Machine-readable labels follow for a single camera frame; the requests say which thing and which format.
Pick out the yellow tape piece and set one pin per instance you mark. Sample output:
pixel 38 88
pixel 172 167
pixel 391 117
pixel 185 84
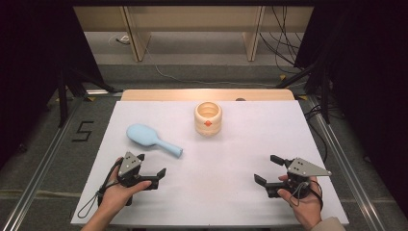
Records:
pixel 282 77
pixel 90 98
pixel 302 97

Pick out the person's right hand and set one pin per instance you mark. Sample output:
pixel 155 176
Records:
pixel 304 208

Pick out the cream ribbed cup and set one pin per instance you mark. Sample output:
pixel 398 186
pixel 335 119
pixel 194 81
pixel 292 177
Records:
pixel 208 128

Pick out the aluminium floor rail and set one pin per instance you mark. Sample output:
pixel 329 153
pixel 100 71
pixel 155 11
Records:
pixel 32 192
pixel 352 179

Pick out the light wooden bench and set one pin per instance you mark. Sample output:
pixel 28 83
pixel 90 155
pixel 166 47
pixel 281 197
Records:
pixel 192 19

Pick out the black metal stand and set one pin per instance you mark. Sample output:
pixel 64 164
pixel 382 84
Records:
pixel 325 96
pixel 62 102

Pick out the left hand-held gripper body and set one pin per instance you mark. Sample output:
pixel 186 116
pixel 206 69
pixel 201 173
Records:
pixel 130 165

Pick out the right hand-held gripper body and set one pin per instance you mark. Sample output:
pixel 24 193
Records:
pixel 304 168

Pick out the light wooden table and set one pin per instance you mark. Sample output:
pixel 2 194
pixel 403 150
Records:
pixel 160 95

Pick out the black curtain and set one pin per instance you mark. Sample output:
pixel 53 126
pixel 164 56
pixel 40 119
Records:
pixel 369 80
pixel 25 64

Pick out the person's left hand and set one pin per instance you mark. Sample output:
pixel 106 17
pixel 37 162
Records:
pixel 114 195

